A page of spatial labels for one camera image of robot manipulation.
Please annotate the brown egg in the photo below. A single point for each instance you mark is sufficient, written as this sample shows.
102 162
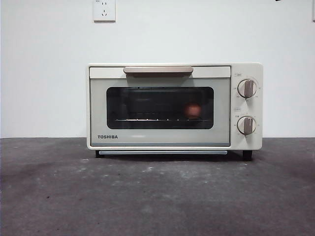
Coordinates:
192 110

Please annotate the glass-windowed oven door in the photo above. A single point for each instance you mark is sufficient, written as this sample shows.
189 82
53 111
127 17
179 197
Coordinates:
98 110

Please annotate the cream timer dial knob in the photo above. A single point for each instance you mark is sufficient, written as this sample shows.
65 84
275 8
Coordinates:
246 125

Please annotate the cream Toshiba toaster oven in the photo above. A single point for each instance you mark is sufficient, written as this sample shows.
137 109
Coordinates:
246 143

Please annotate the cream temperature dial knob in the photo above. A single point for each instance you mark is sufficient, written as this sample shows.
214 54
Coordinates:
246 88

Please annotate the white wall socket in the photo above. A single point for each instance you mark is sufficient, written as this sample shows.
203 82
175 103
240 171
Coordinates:
104 12

